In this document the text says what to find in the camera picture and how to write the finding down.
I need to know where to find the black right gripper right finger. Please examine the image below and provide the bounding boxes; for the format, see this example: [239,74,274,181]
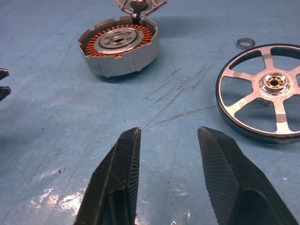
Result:
[197,126,300,225]

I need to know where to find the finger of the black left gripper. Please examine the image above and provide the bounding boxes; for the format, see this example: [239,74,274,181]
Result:
[0,86,12,103]
[0,67,10,82]

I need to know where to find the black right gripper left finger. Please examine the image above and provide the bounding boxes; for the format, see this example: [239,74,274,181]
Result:
[74,127,142,225]

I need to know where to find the copper wound motor stator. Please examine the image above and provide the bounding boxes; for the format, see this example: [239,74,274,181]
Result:
[215,43,300,145]

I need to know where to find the grey motor stator copper coils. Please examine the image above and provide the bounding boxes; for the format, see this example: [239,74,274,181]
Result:
[77,16,160,77]

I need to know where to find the blue plastic table cover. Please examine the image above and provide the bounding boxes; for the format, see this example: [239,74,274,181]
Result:
[0,0,300,225]

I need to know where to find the small metal ring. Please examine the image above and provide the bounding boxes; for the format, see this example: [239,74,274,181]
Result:
[236,38,255,50]

